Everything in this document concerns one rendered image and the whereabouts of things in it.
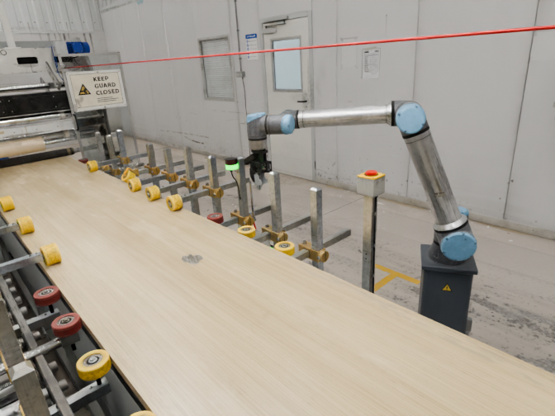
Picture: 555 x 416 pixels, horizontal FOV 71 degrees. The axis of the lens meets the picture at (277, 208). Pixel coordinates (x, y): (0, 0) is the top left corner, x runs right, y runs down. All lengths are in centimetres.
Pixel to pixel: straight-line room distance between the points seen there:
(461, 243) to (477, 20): 257
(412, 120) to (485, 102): 236
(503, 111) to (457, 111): 39
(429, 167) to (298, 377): 111
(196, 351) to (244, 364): 14
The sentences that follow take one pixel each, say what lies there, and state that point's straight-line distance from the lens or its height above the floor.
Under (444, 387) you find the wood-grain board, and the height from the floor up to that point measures 90.
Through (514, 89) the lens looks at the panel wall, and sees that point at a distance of 398.
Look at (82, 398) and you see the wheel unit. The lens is 123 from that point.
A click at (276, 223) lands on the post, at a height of 91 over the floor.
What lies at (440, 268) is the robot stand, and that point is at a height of 60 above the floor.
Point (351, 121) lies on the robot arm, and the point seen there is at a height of 132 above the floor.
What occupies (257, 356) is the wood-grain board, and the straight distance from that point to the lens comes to 108.
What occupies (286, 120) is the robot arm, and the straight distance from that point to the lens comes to 181.
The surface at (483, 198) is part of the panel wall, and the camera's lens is 423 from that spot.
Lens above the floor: 161
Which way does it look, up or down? 21 degrees down
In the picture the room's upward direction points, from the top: 4 degrees counter-clockwise
